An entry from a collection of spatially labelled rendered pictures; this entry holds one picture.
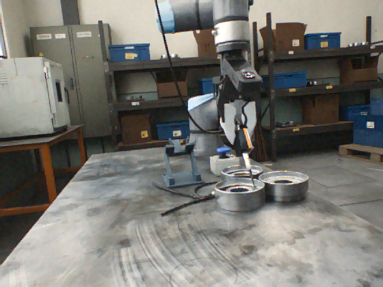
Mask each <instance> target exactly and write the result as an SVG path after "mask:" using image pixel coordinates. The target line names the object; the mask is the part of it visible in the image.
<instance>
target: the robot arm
mask: <svg viewBox="0 0 383 287"><path fill-rule="evenodd" d="M253 4H254V0H173V1H168V0H167V1H165V2H161V3H158V7H159V12H160V15H161V20H162V26H163V30H164V34H169V33H171V34H175V33H180V32H186V31H197V30H203V29H214V30H213V31H212V34H213V36H215V45H216V46H217V47H216V54H218V57H220V63H221V73H222V75H220V76H218V77H214V78H213V94H206V95H202V96H197V97H194V98H191V99H189V101H188V111H189V113H190V115H191V117H192V118H193V119H194V121H195V122H196V123H197V124H198V125H199V126H200V127H201V128H203V129H205V130H206V131H220V130H219V126H222V128H223V129H224V132H225V133H226V136H227V138H228V139H229V142H230V143H231V144H232V145H235V140H236V134H235V127H236V125H235V123H234V120H236V119H237V121H239V122H240V124H242V125H244V127H245V129H247V130H248V133H249V136H250V138H251V137H252V133H253V131H254V128H255V126H256V121H257V119H258V117H259V109H260V106H261V98H260V94H259V88H260V84H261V78H260V76H259V75H258V73H257V72H255V70H254V69H253V68H252V66H251V65H250V64H249V63H248V54H247V51H249V50H250V44H249V42H250V22H249V12H250V6H252V5H253ZM214 84H215V89H214ZM189 126H190V134H191V135H190V139H189V143H191V142H194V143H195V146H194V155H195V156H212V155H216V154H221V153H217V149H218V148H221V147H224V144H223V142H222V138H221V136H220V134H219V133H217V134H210V133H206V132H204V131H201V130H199V128H198V127H197V126H196V125H195V124H193V123H192V121H191V119H190V118H189Z"/></svg>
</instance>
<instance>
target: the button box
mask: <svg viewBox="0 0 383 287"><path fill-rule="evenodd" d="M210 163H211V171H212V172H213V173H214V175H215V176H221V170H222V169H224V168H226V167H230V166H235V165H239V159H238V158H237V157H236V156H234V155H233V154H227V155H226V156H222V155H221V156H210Z"/></svg>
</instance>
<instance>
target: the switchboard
mask: <svg viewBox="0 0 383 287"><path fill-rule="evenodd" d="M60 1H61V6H62V18H63V24H64V25H60V26H47V27H30V28H29V30H30V34H31V43H32V46H33V54H34V57H43V58H45V59H49V60H51V61H53V62H55V63H57V64H61V65H62V70H63V73H64V80H65V87H66V88H67V90H68V95H69V101H70V104H68V112H69V117H70V125H78V124H83V125H82V126H81V132H82V137H83V144H84V149H85V157H86V162H87V161H88V153H87V147H86V144H85V139H91V138H97V137H100V138H101V141H102V147H103V154H104V153H105V151H104V145H103V137H110V136H111V126H110V116H109V106H108V100H107V90H106V85H105V75H104V70H103V56H102V50H101V40H100V35H99V29H98V24H84V25H80V20H79V11H78V7H77V0H60ZM103 28H104V39H105V48H106V54H107V59H108V63H111V56H110V51H109V48H108V45H112V43H111V27H110V25H109V23H103ZM109 80H110V90H111V100H112V102H113V103H119V102H118V86H117V80H116V73H115V71H111V72H109ZM117 117H118V121H119V123H120V125H121V119H120V111H115V112H114V121H115V126H116V136H117V135H122V132H121V129H120V125H119V123H118V121H117ZM121 127H122V125H121ZM73 139H78V136H77V132H76V133H74V134H72V135H70V136H69V137H67V138H65V139H62V140H61V141H65V142H66V153H67V158H68V166H69V167H71V164H70V157H69V153H68V144H67V140H73Z"/></svg>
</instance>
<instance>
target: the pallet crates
mask: <svg viewBox="0 0 383 287"><path fill-rule="evenodd" d="M361 114H366V115H361ZM353 115H354V132H353V134H354V143H352V144H350V145H344V146H340V147H339V154H340V155H339V156H345V157H347V158H351V159H356V160H360V161H368V162H371V163H377V164H380V165H383V97H377V98H371V102H370V112H367V113H357V114H353ZM352 150H357V153H361V154H370V159H369V158H365V157H361V156H356V155H353V152H352Z"/></svg>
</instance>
